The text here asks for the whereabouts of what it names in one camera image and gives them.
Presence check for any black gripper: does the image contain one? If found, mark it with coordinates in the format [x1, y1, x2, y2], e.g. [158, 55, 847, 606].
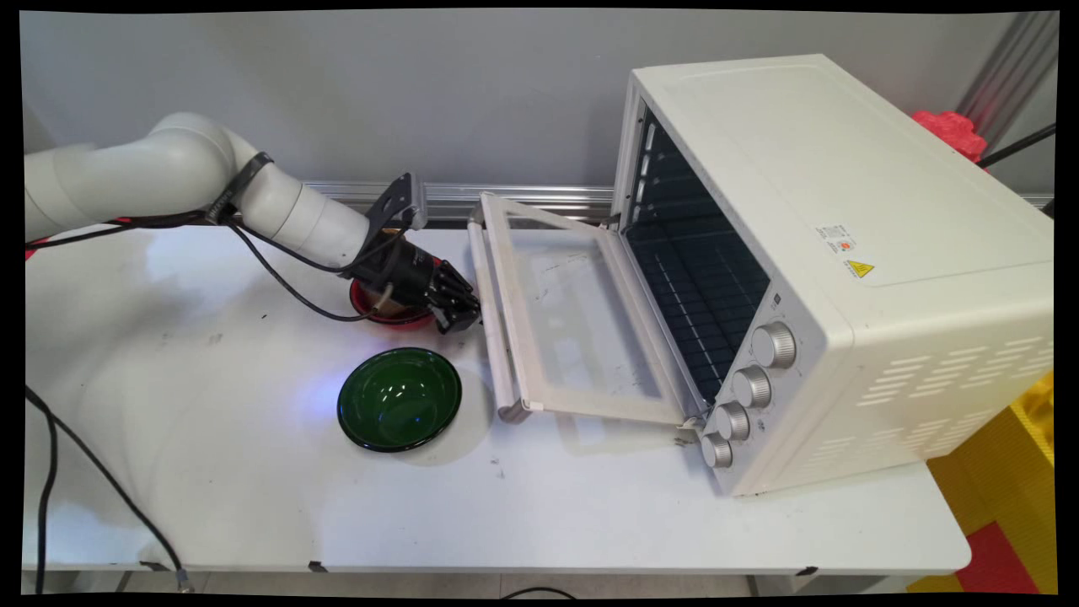
[348, 229, 484, 336]

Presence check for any red bowl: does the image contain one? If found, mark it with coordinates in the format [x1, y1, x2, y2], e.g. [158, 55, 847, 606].
[349, 278, 438, 330]

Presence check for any white glass oven door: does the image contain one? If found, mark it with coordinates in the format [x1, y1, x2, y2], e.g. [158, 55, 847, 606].
[468, 192, 711, 427]

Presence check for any green bowl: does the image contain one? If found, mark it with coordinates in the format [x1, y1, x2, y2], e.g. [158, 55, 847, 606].
[336, 346, 464, 454]

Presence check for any largest silver oven knob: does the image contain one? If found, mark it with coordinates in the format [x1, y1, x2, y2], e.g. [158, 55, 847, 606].
[751, 320, 799, 370]

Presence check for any white toaster oven body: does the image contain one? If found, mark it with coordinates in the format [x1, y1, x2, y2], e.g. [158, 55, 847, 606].
[610, 55, 1055, 498]

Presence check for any red crumpled object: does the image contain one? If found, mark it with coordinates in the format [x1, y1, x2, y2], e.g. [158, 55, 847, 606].
[910, 110, 988, 167]

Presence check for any black slanted rod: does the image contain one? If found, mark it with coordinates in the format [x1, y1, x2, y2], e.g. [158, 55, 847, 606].
[978, 124, 1057, 170]

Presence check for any yellow corrugated block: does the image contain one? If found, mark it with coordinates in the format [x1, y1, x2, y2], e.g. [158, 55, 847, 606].
[1008, 371, 1056, 470]

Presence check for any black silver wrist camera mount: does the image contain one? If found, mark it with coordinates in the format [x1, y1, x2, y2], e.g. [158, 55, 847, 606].
[363, 172, 429, 247]

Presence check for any aluminium rail along wall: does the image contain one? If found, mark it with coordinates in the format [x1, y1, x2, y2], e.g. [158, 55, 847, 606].
[303, 179, 1055, 226]

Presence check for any black strap on arm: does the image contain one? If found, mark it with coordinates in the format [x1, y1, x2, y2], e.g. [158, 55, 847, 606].
[206, 151, 276, 226]

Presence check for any black cable on table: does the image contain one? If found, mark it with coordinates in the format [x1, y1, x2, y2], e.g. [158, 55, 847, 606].
[24, 384, 196, 593]

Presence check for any black hanging cable loop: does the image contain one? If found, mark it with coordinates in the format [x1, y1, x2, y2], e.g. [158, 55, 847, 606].
[34, 406, 60, 596]

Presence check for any aluminium frame post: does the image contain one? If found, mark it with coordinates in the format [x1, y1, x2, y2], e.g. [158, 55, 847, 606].
[957, 12, 1060, 154]

